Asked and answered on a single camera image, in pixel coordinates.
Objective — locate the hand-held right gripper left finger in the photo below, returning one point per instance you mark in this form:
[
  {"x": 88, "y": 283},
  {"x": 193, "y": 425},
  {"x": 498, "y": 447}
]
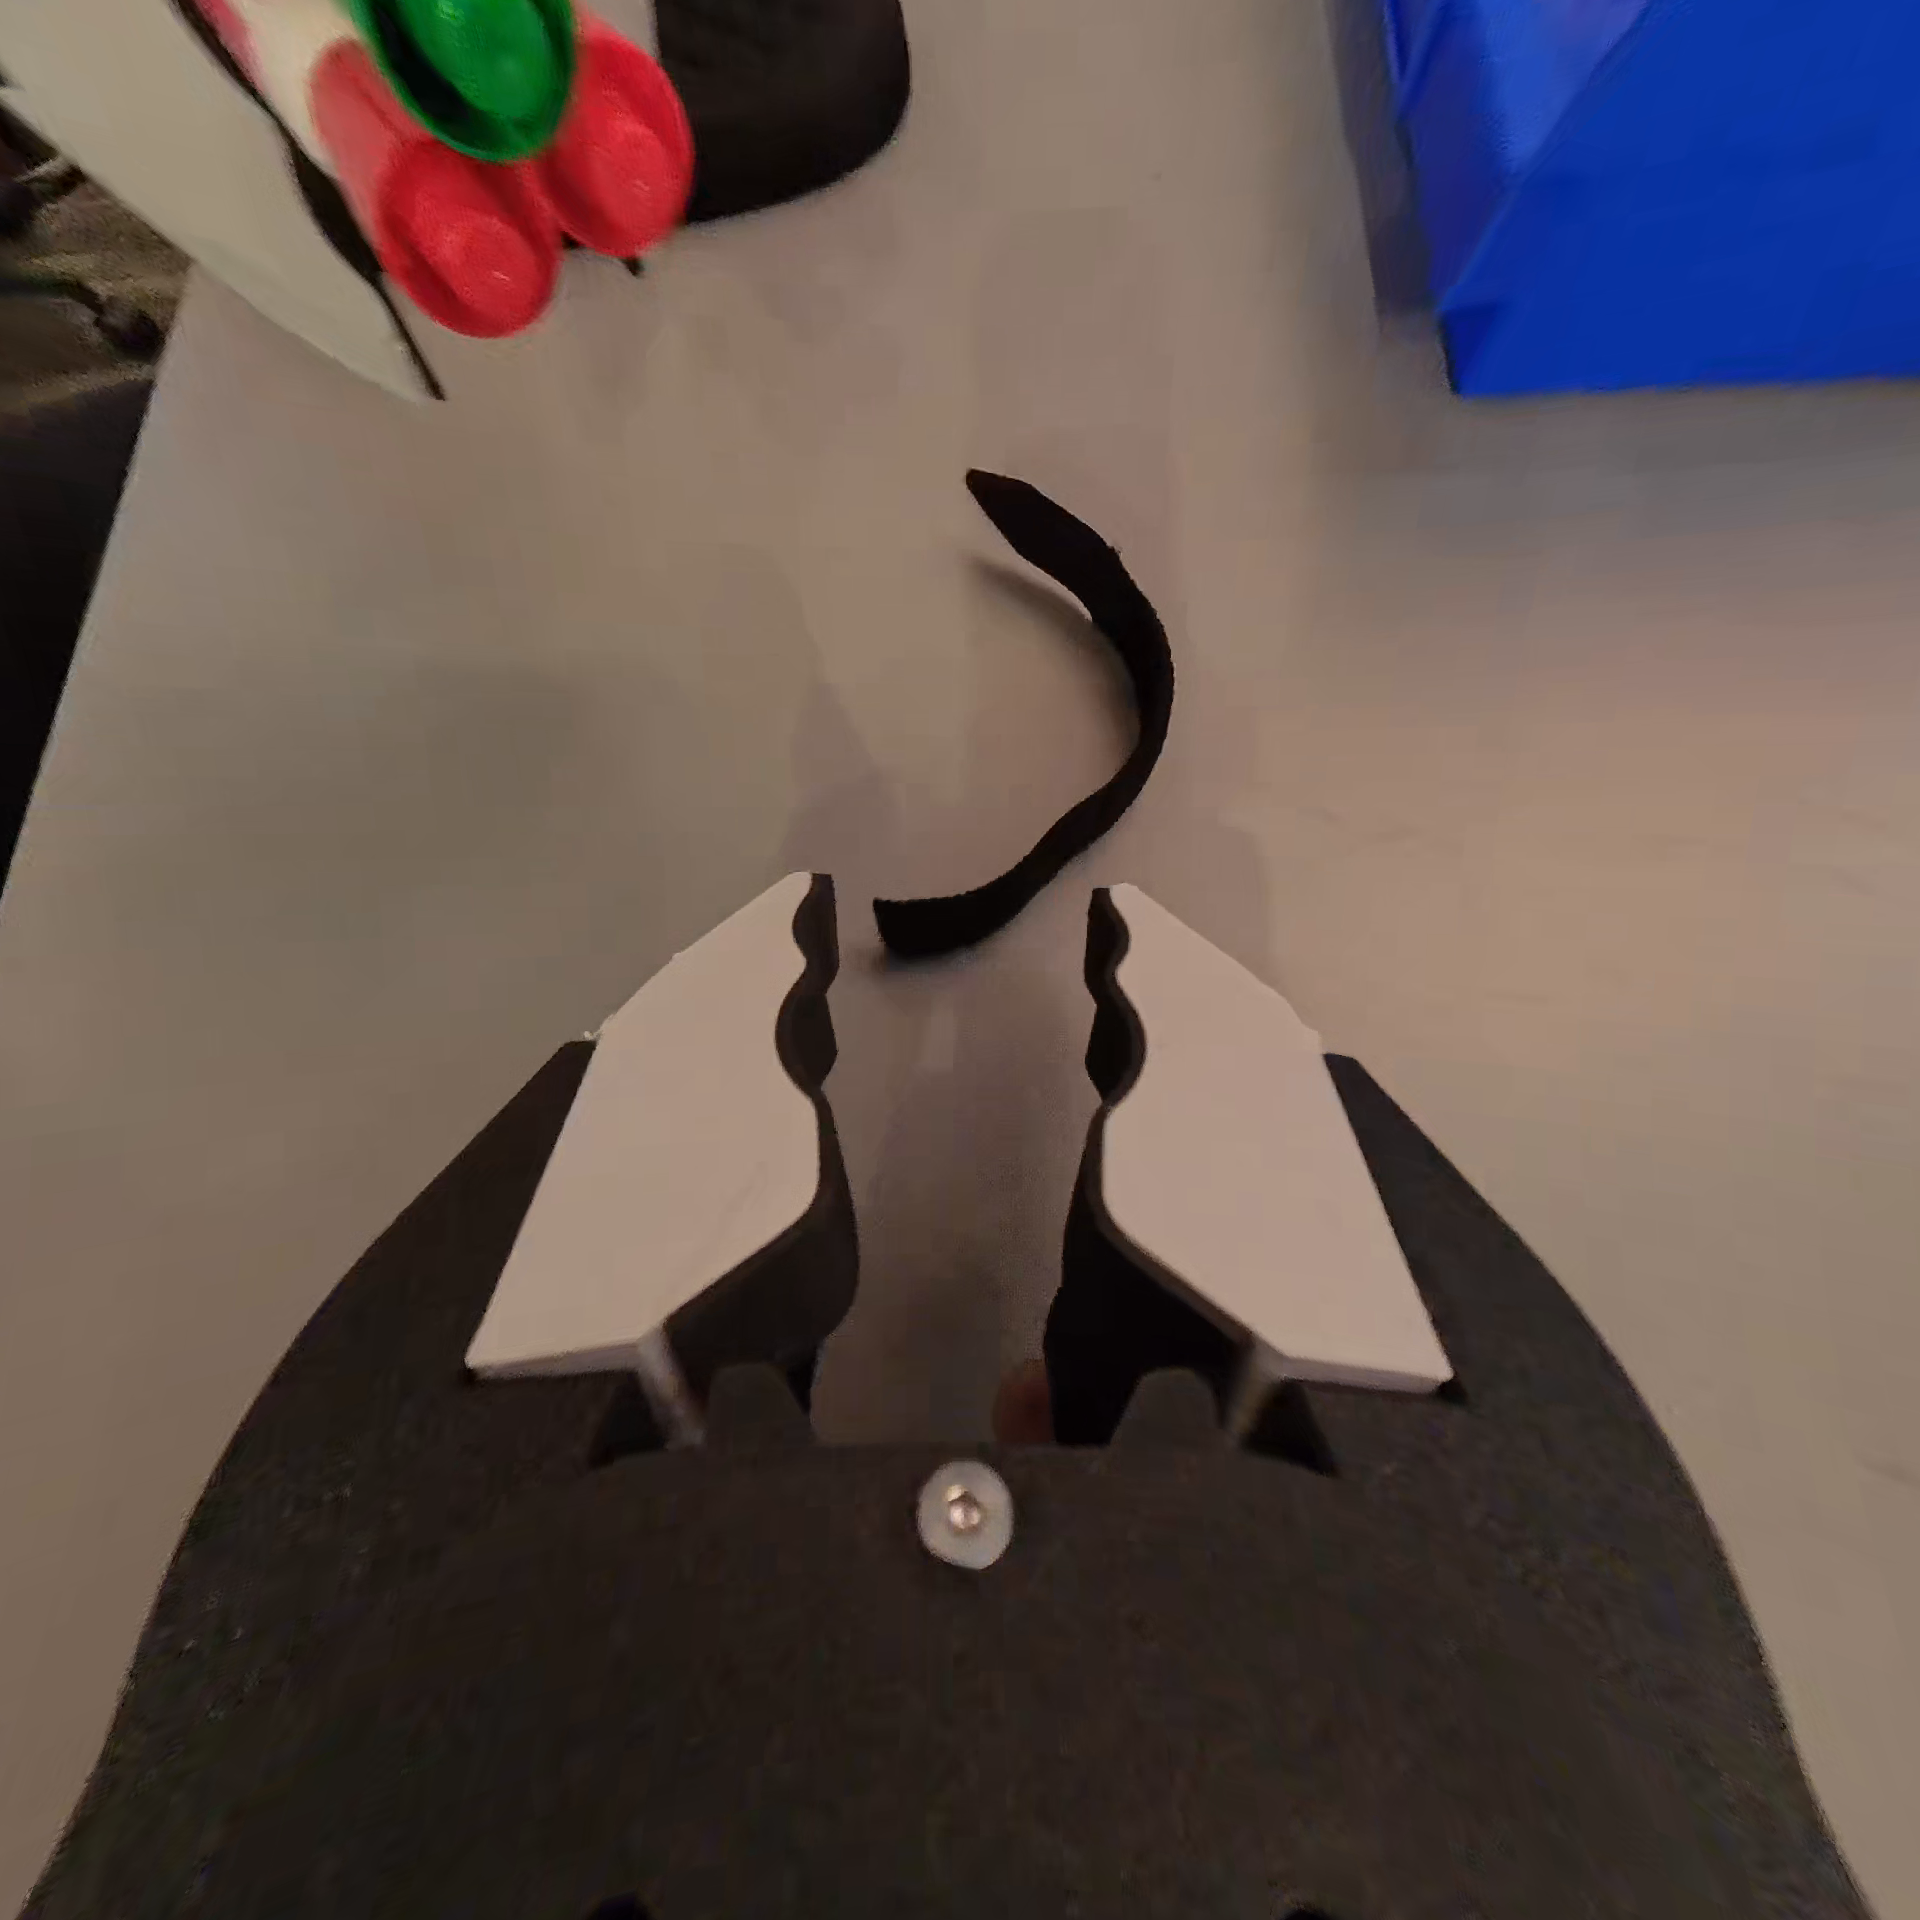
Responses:
[{"x": 673, "y": 1159}]

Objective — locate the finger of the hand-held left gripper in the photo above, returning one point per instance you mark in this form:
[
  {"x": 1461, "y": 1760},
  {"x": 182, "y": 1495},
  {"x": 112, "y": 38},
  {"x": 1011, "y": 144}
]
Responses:
[{"x": 180, "y": 153}]

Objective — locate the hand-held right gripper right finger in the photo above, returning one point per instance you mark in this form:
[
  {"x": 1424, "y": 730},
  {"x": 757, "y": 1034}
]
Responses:
[{"x": 1264, "y": 1173}]

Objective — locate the green marker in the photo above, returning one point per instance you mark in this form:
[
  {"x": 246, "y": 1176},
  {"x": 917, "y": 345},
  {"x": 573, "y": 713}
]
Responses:
[{"x": 471, "y": 66}]

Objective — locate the blue box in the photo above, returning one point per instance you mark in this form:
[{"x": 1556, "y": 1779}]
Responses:
[{"x": 1684, "y": 189}]

